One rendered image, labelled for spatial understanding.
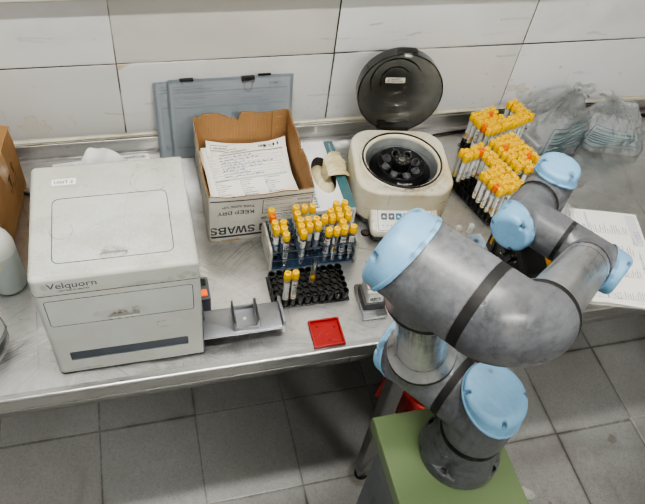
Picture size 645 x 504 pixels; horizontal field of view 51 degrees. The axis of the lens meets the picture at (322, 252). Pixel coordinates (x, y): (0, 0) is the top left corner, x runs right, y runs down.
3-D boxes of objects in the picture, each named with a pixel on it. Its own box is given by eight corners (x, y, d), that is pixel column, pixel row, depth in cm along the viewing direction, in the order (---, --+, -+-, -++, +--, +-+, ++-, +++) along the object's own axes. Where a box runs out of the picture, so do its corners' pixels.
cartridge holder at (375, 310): (363, 320, 148) (365, 311, 145) (353, 288, 153) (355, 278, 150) (386, 318, 149) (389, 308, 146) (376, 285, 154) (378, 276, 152)
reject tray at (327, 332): (314, 349, 142) (315, 347, 141) (307, 322, 146) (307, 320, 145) (345, 344, 143) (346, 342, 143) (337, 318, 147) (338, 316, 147)
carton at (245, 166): (208, 244, 157) (206, 198, 145) (193, 160, 174) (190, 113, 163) (311, 232, 163) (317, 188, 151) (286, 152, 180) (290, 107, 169)
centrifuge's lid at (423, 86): (364, 49, 157) (359, 33, 163) (351, 140, 174) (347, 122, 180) (453, 53, 160) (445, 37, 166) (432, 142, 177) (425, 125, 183)
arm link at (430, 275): (434, 421, 121) (458, 332, 71) (368, 370, 126) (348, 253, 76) (473, 370, 124) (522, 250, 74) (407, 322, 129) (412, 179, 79)
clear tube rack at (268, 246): (269, 273, 153) (270, 253, 148) (261, 240, 159) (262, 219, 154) (355, 262, 158) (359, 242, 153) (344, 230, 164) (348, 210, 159)
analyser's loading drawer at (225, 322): (186, 346, 137) (184, 332, 133) (182, 319, 141) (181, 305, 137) (285, 331, 141) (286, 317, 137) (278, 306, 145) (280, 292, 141)
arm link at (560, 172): (529, 164, 113) (551, 141, 118) (508, 209, 122) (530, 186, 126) (570, 188, 110) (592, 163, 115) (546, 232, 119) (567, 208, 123)
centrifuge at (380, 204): (354, 242, 162) (362, 206, 153) (342, 158, 181) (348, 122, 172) (451, 242, 165) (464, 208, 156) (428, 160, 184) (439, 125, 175)
